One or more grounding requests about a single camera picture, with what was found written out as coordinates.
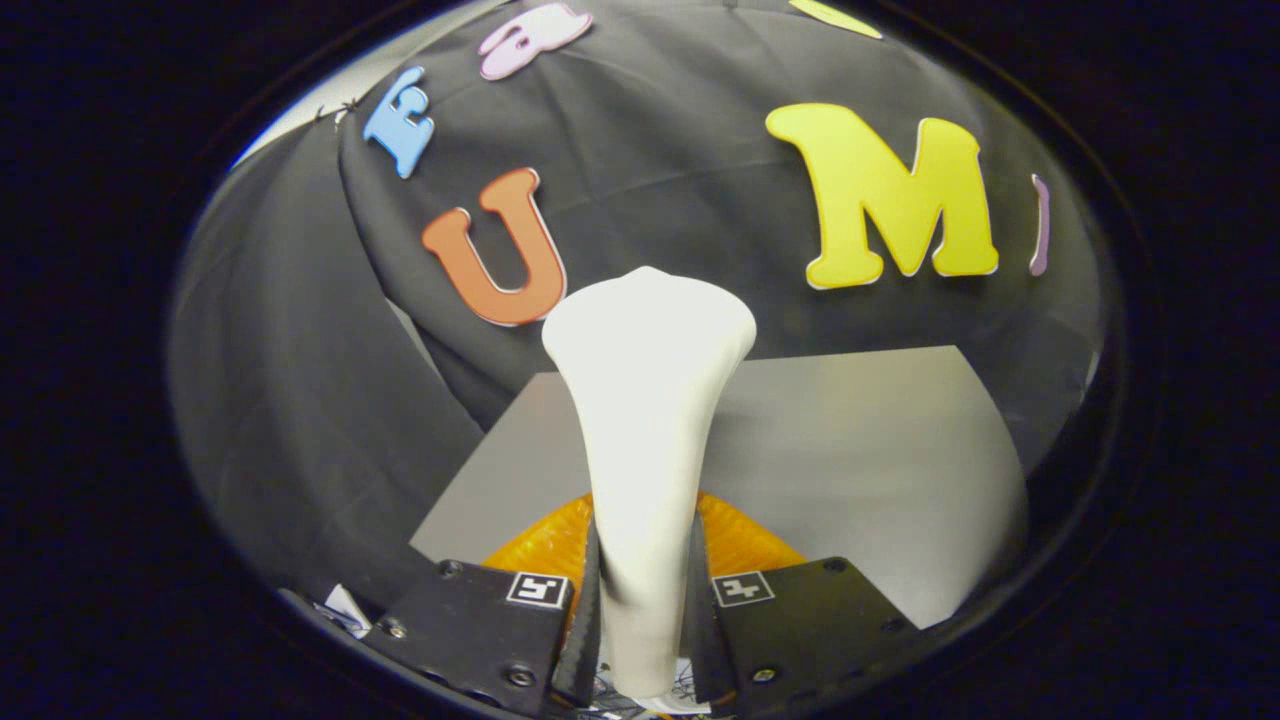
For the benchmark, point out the black backdrop cloth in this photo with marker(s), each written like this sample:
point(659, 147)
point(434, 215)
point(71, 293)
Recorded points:
point(660, 160)

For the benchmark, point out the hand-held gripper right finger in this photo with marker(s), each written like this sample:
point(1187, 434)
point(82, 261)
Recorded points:
point(810, 630)

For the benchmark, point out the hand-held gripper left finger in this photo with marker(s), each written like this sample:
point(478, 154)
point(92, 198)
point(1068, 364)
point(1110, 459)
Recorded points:
point(470, 620)

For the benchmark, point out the white blue paper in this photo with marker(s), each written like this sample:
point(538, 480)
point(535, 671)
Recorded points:
point(345, 610)

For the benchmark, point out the white garment steamer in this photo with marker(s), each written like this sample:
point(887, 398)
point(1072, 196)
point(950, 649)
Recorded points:
point(645, 420)

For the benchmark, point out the grey drawer cabinet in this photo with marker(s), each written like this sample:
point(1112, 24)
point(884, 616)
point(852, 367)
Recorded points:
point(860, 460)

